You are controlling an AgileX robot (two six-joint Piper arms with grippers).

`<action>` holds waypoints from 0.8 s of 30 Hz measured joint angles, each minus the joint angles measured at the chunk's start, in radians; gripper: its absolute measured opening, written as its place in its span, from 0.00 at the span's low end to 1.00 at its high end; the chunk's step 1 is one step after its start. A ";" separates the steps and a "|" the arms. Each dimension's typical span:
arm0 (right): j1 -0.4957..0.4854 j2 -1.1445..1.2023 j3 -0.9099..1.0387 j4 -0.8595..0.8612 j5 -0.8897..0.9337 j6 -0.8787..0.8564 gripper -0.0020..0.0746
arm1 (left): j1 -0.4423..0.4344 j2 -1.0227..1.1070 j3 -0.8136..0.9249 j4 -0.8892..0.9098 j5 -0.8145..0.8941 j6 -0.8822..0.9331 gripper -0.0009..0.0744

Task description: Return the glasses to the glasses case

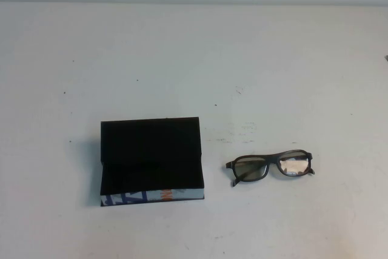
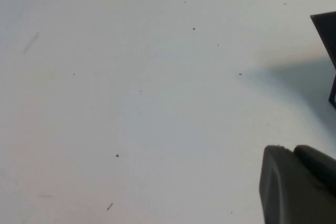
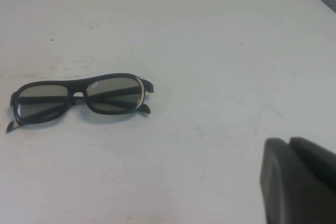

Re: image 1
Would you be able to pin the black glasses case printed side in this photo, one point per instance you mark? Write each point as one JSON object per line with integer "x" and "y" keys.
{"x": 151, "y": 143}

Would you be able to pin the dark framed glasses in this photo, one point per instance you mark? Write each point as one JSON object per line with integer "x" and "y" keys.
{"x": 251, "y": 166}

